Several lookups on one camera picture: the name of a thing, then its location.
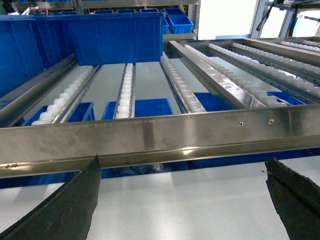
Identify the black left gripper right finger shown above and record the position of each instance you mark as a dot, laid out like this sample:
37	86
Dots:
296	199

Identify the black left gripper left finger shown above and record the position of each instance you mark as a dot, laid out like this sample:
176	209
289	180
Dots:
66	214

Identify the stainless steel roller shelf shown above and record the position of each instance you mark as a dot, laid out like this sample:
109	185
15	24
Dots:
66	147

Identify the large blue bin on shelf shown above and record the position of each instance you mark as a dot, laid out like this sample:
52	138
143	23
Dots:
116	38

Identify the blue bin far left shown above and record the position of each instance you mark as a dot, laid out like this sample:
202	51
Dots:
28	45

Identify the small blue bin background right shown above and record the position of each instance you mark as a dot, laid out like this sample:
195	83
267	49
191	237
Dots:
180	24

